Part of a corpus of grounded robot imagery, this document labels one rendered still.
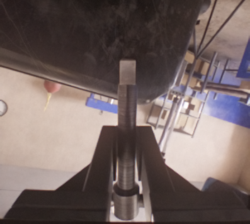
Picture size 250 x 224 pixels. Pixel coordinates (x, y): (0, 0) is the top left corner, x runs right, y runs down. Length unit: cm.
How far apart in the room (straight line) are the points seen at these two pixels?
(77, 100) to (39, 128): 88
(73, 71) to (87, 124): 358
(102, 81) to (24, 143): 367
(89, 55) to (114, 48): 4
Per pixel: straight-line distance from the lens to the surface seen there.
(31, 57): 30
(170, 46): 37
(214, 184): 93
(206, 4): 54
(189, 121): 467
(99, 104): 325
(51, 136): 387
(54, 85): 73
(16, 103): 372
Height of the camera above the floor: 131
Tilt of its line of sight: 4 degrees up
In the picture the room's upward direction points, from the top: 162 degrees counter-clockwise
